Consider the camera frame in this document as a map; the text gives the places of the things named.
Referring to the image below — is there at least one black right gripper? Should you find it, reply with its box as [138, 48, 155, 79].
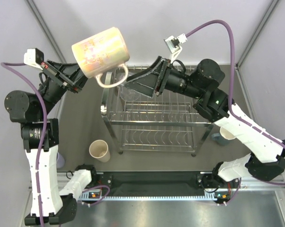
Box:
[124, 56, 204, 100]

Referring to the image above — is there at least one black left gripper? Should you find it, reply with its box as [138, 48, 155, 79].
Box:
[35, 58, 96, 118]

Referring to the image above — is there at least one clear plastic cup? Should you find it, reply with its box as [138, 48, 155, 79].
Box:
[119, 85, 141, 102]

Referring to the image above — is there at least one beige tumbler cup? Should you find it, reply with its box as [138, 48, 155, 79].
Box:
[89, 140, 110, 163]

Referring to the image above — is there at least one lavender cup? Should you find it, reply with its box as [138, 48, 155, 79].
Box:
[56, 152, 65, 169]

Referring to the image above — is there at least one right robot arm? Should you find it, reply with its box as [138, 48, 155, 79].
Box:
[125, 57, 285, 188]

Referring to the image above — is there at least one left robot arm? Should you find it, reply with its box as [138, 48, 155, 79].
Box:
[4, 60, 98, 226]

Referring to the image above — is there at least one steel two-tier dish rack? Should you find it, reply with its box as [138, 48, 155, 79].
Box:
[99, 65, 215, 157]

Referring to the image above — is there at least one blue-grey mug white inside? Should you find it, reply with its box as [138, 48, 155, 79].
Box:
[211, 128, 236, 146]

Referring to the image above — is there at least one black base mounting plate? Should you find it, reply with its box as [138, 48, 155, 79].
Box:
[95, 171, 204, 196]

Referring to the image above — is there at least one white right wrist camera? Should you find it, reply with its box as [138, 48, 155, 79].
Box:
[164, 34, 187, 63]

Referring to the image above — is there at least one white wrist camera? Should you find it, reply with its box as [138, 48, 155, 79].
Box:
[164, 34, 187, 63]
[23, 48, 44, 70]

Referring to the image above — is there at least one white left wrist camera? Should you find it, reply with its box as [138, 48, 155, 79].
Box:
[23, 48, 44, 70]

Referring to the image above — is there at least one grey slotted cable duct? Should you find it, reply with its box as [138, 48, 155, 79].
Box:
[78, 190, 227, 202]

